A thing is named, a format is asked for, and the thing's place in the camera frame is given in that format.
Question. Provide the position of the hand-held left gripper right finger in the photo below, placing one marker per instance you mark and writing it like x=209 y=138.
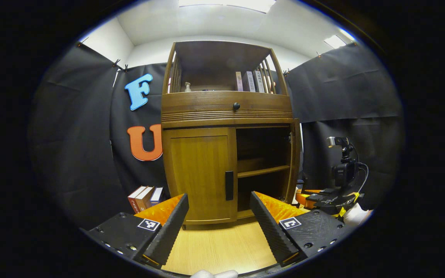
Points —
x=270 y=231

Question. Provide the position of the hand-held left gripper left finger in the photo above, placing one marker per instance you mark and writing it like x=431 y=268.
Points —
x=170 y=227

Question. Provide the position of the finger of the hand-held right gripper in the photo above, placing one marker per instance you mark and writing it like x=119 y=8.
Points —
x=303 y=199

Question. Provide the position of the wooden shoe cabinet door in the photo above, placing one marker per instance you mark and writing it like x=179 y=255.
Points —
x=294 y=162
x=199 y=173

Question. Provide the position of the wooden double-door shoe cabinet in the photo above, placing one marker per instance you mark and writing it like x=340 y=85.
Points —
x=226 y=123

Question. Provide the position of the wooden cabinet shelf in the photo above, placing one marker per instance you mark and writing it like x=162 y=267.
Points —
x=263 y=171

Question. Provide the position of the metal door hinge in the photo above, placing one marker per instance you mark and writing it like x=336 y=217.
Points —
x=289 y=137

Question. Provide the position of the wooden cabinet drawer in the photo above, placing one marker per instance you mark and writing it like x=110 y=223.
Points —
x=199 y=102

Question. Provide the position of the blue book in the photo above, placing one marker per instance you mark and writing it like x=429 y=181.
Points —
x=156 y=196

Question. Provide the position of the brown book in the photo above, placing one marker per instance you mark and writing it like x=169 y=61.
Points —
x=144 y=197

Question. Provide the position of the red book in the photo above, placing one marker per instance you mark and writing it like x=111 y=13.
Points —
x=133 y=200

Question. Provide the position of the black drawer knob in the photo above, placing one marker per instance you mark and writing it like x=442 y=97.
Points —
x=236 y=105

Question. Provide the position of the grey book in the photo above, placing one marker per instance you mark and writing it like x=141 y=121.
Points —
x=259 y=81
x=249 y=82

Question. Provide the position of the black backdrop cloth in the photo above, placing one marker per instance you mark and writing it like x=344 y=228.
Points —
x=75 y=135

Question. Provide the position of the small ceiling light panel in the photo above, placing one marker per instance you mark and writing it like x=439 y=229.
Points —
x=334 y=41

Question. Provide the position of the pink book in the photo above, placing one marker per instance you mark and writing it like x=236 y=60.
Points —
x=239 y=82

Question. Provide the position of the large ceiling light panel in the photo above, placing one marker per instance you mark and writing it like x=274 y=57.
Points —
x=226 y=4

